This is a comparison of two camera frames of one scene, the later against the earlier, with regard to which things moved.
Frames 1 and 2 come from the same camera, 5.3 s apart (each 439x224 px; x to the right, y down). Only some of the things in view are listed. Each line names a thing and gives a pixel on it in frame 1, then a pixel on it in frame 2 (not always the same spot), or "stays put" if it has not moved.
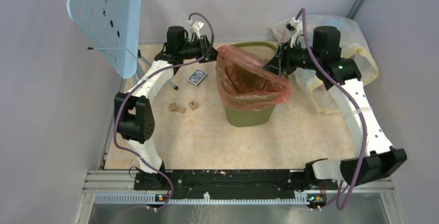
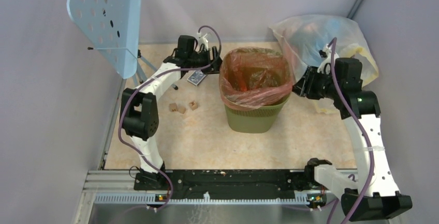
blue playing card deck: [196, 76] stays put
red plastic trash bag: [243, 84] stays put
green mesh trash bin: [260, 53] to [266, 119]
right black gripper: [283, 57] to [311, 75]
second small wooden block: [173, 107] stays put
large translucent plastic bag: [353, 45] stays put
